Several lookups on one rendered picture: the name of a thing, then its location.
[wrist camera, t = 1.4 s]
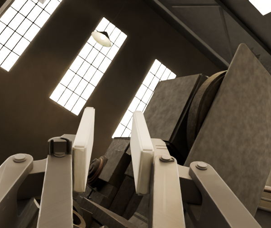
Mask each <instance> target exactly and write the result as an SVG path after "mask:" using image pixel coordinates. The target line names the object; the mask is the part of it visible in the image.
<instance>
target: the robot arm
mask: <svg viewBox="0 0 271 228"><path fill-rule="evenodd" d="M94 120H95V109H93V107H87V108H85V110H84V113H83V116H82V119H81V122H80V125H79V128H78V131H77V134H76V135H71V134H64V135H62V136H61V137H54V138H51V139H49V140H48V157H47V158H46V159H43V160H38V161H33V157H32V156H31V155H29V154H22V153H20V154H15V155H12V156H10V157H9V158H7V160H6V161H5V162H4V163H3V164H2V165H1V166H0V228H18V227H19V226H20V224H21V222H22V221H23V219H24V217H25V215H26V214H27V212H28V210H29V209H30V207H31V205H32V203H33V202H34V198H35V197H39V196H41V203H40V209H39V215H38V224H37V228H73V201H72V192H73V193H83V192H85V188H86V181H87V176H88V170H89V164H90V157H91V152H92V146H93V139H94ZM130 148H131V155H132V163H133V173H134V180H135V188H136V194H138V195H148V194H149V190H150V188H151V190H150V197H149V204H148V207H149V217H148V228H185V219H184V212H183V205H182V202H183V204H184V207H185V209H186V211H187V213H188V215H189V217H190V219H191V221H192V223H193V225H194V227H195V228H262V227H261V226H260V225H259V223H258V222H257V221H256V220H255V219H254V218H253V216H252V215H251V214H250V213H249V211H248V210H247V209H246V208H245V206H244V205H243V204H242V203H241V201H240V200H239V199H238V198H237V197H236V195H235V194H234V193H233V192H232V191H231V189H230V188H229V187H228V186H227V184H226V183H225V182H224V181H223V179H222V178H221V177H220V176H219V175H218V173H217V172H216V171H215V170H214V168H213V167H212V166H211V165H209V164H207V163H205V162H202V161H194V162H192V163H191V164H190V167H185V166H180V165H178V164H177V160H176V159H175V158H174V157H172V156H170V154H169V151H168V149H167V147H166V144H165V142H164V141H162V140H161V139H154V138H150V135H149V132H148V129H147V125H146V122H145V118H144V115H143V112H142V111H141V110H135V111H133V119H132V128H131V138H130Z"/></svg>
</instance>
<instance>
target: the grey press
mask: <svg viewBox="0 0 271 228"><path fill-rule="evenodd" d="M143 115H144V118H145V122H146V125H147V129H148V132H149V135H150V138H154V139H161V140H162V141H164V142H165V144H166V147H167V149H168V151H169V154H170V156H172V157H174V158H175V159H176V160H177V164H178V165H180V166H185V167H190V164H191V163H192V162H205V163H207V164H209V165H211V166H212V167H213V168H214V170H215V171H216V172H217V173H218V175H219V176H220V177H221V178H222V179H223V181H224V182H225V183H226V184H227V186H228V187H229V188H230V189H231V191H232V192H233V193H234V194H235V195H236V197H237V198H238V199H239V200H240V201H241V203H242V204H243V205H244V206H245V208H246V209H247V210H248V211H249V213H250V214H251V215H252V216H253V217H254V216H255V213H256V211H257V208H258V205H259V202H260V199H261V196H262V193H263V191H264V188H265V186H266V182H267V179H268V177H269V174H270V172H271V75H270V74H269V73H268V71H267V70H266V69H265V68H264V66H263V65H262V64H261V63H260V62H259V60H258V59H257V58H256V57H255V55H254V54H253V53H252V52H251V50H250V49H249V48H248V47H247V45H246V44H244V43H241V44H240V45H239V46H238V48H237V50H236V53H235V55H234V57H233V59H232V61H231V63H230V66H229V68H228V70H227V71H221V72H218V73H216V74H214V75H212V76H211V77H208V76H205V75H204V74H202V73H201V74H196V75H191V76H183V77H178V78H172V79H167V80H162V81H159V82H158V85H157V86H156V88H155V90H154V92H153V95H152V96H151V98H150V100H149V103H148V104H147V106H146V108H145V110H144V112H143ZM129 146H130V141H129V143H128V145H127V146H126V148H125V150H124V151H120V150H116V149H114V150H113V152H112V154H111V156H110V157H109V159H108V161H107V163H106V165H105V166H104V168H103V170H102V172H101V174H100V176H99V178H100V179H101V180H103V181H105V182H106V183H108V184H110V185H112V186H114V187H117V188H118V187H119V185H120V183H121V182H122V180H123V178H124V176H125V175H127V176H128V177H130V178H131V179H133V180H134V173H133V163H132V156H131V155H129V154H128V153H126V151H127V150H128V148H129ZM150 190H151V188H150ZM150 190H149V194H148V195H144V196H143V198H142V200H141V202H140V204H139V206H138V208H137V210H136V212H135V213H134V214H133V216H132V217H131V218H130V219H129V220H126V219H125V218H123V217H121V216H119V215H117V214H115V213H113V212H111V211H110V210H108V209H106V208H104V207H102V206H100V205H98V204H96V203H94V202H92V201H90V200H88V199H87V198H85V197H83V199H82V200H81V202H80V204H79V206H80V207H81V208H83V209H85V210H87V211H89V212H91V213H92V214H93V215H92V217H93V218H94V219H95V220H96V221H94V220H93V222H92V224H91V226H90V228H92V227H93V228H100V227H102V226H105V225H106V226H107V227H108V228H148V217H149V207H148V204H149V197H150Z"/></svg>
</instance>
